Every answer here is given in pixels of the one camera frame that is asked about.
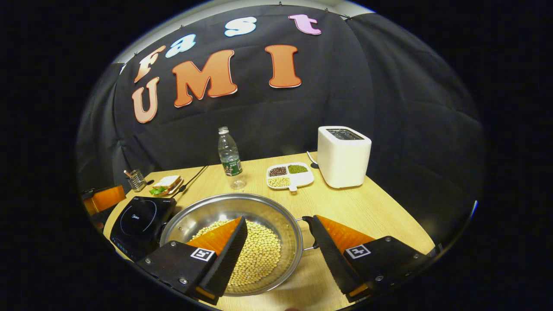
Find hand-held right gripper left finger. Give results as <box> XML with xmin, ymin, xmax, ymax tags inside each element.
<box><xmin>135</xmin><ymin>216</ymin><xmax>249</xmax><ymax>306</ymax></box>

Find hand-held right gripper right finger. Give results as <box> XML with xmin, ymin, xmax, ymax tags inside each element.
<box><xmin>313</xmin><ymin>215</ymin><xmax>434</xmax><ymax>303</ymax></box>

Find black induction cooktop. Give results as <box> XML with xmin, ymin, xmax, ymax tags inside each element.
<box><xmin>110</xmin><ymin>196</ymin><xmax>177</xmax><ymax>262</ymax></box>

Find steel pot with black handles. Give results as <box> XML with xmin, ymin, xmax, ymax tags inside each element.
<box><xmin>159</xmin><ymin>193</ymin><xmax>320</xmax><ymax>297</ymax></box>

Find pile of yellow soybeans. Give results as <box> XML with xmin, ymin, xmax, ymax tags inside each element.
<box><xmin>190</xmin><ymin>219</ymin><xmax>282</xmax><ymax>286</ymax></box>

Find sandwich on plate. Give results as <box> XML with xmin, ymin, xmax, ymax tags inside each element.
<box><xmin>149</xmin><ymin>175</ymin><xmax>184</xmax><ymax>197</ymax></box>

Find white divided dish of beans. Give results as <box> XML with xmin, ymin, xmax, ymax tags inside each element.
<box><xmin>266</xmin><ymin>162</ymin><xmax>315</xmax><ymax>192</ymax></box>

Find clear plastic water bottle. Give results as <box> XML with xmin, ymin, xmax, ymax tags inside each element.
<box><xmin>217</xmin><ymin>126</ymin><xmax>247</xmax><ymax>190</ymax></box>

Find white toaster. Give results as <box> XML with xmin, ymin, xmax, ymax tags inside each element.
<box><xmin>317</xmin><ymin>126</ymin><xmax>372</xmax><ymax>189</ymax></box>

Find black backdrop cloth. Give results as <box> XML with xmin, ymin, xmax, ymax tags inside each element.
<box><xmin>76</xmin><ymin>4</ymin><xmax>486</xmax><ymax>247</ymax></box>

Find black power cable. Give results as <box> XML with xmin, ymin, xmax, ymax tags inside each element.
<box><xmin>171</xmin><ymin>165</ymin><xmax>209</xmax><ymax>199</ymax></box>

